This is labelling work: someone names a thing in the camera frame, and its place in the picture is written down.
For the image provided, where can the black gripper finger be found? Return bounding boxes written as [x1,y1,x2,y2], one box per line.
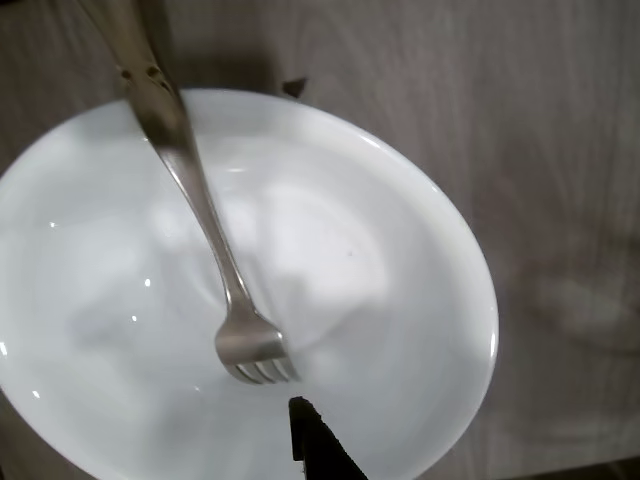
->
[288,395,372,480]

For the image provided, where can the metal fork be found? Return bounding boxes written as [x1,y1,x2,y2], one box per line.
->
[74,0,304,386]

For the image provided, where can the white round plate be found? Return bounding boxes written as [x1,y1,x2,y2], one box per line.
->
[0,88,500,480]

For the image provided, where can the small black scrap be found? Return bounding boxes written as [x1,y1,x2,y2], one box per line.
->
[280,75,309,98]

